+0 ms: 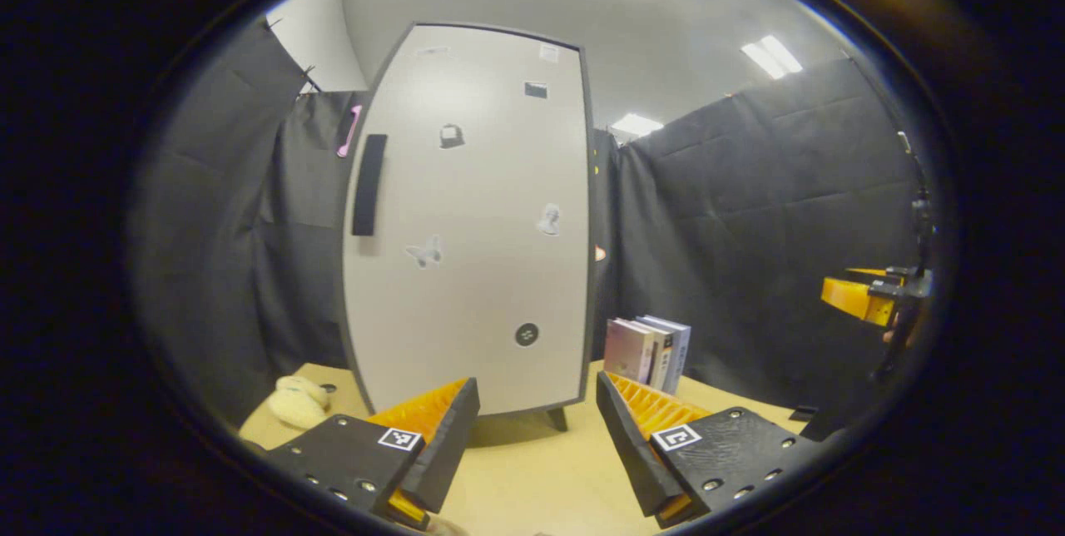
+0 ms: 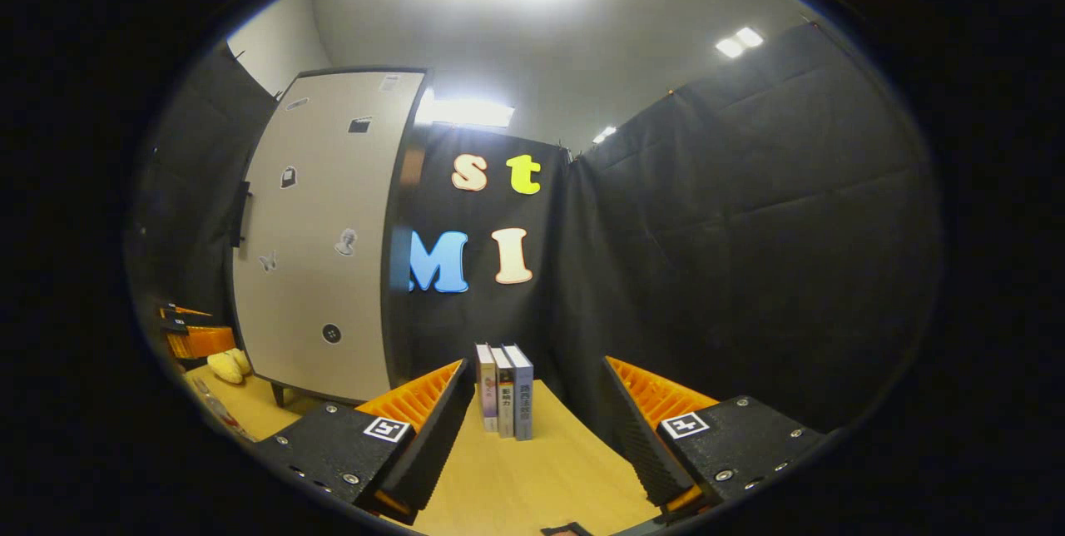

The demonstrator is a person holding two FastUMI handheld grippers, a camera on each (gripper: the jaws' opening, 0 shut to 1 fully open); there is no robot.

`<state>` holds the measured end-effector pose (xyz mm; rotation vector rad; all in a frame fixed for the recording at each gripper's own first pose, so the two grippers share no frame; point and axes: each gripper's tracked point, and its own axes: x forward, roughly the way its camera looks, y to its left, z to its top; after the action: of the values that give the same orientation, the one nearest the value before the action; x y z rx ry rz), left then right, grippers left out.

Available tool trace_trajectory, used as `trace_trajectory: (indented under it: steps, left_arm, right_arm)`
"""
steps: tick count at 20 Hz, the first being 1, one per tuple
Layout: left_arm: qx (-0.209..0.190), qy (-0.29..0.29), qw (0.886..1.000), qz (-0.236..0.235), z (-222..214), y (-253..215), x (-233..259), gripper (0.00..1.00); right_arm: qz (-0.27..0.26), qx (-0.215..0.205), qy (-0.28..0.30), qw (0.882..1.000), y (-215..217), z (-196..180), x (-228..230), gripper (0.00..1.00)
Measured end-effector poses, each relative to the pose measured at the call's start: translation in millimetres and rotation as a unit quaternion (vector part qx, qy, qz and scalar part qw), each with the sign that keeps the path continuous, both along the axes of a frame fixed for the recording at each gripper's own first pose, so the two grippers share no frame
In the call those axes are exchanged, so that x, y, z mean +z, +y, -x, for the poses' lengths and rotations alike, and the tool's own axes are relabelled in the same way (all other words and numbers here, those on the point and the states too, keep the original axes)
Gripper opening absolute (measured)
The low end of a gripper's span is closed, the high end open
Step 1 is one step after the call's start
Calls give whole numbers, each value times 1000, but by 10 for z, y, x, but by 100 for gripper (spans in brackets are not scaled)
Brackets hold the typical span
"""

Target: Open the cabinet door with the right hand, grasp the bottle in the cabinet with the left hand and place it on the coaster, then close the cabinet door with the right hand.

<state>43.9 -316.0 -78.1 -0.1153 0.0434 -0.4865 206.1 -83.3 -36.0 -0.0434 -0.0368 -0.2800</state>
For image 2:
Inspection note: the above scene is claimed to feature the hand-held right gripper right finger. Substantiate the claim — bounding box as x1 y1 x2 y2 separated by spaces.
601 355 826 524

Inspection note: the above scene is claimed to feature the white spine book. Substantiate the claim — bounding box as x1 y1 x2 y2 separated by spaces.
489 345 516 439

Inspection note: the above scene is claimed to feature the light grey cabinet door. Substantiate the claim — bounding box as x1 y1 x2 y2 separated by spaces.
231 70 427 404

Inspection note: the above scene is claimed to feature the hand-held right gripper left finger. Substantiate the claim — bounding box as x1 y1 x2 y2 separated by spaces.
254 359 477 524

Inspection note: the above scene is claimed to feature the black backdrop cloth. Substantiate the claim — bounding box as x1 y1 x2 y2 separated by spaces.
125 20 945 437

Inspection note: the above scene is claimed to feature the clear plastic bottle red label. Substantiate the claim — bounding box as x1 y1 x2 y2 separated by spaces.
190 375 255 443

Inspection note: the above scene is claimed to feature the cream plush toy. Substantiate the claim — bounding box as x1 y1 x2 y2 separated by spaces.
206 348 252 385

